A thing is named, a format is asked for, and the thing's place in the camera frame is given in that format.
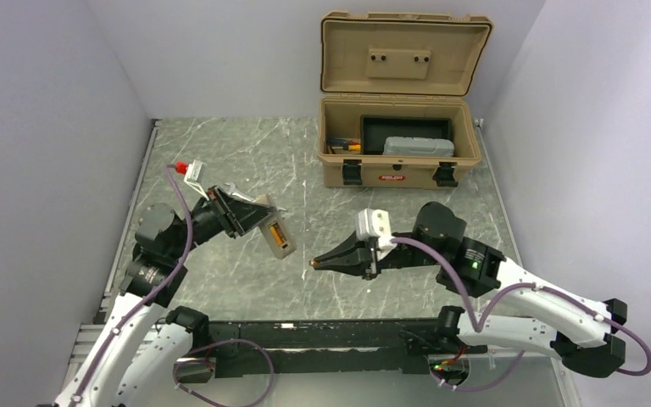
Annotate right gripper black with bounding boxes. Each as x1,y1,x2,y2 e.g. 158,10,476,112
314,229,443,281

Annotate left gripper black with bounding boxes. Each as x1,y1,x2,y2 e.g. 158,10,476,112
168,185,276,259

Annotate beige remote control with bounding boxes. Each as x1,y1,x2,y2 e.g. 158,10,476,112
255,194,297,259

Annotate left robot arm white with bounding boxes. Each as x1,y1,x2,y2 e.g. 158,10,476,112
54,187,280,406

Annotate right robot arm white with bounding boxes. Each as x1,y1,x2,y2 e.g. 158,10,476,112
311,201,627,378

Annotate silver combination wrench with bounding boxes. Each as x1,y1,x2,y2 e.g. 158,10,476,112
225,182,287,212

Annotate grey plastic case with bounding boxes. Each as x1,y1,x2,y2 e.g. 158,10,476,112
382,137,455,158

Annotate black tray in toolbox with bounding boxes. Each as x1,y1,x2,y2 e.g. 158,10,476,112
360,114,454,155

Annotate tan plastic toolbox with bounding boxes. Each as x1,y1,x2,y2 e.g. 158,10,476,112
317,11,493,190

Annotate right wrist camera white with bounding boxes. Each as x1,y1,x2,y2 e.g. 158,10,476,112
355,209,397,260

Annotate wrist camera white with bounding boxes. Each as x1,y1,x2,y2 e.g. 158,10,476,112
355,209,397,260
175,159,209,200

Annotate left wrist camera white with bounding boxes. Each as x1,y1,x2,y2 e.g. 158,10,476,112
175,159,209,200

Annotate aluminium frame rail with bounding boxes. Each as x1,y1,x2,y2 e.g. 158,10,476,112
70,317,565,360

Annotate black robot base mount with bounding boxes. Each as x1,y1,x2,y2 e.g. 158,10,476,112
178,318,487,382

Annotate yellow-handled tools in toolbox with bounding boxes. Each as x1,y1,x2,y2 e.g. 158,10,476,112
326,138,361,154

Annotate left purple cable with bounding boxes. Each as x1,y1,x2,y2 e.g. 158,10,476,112
72,163,275,407

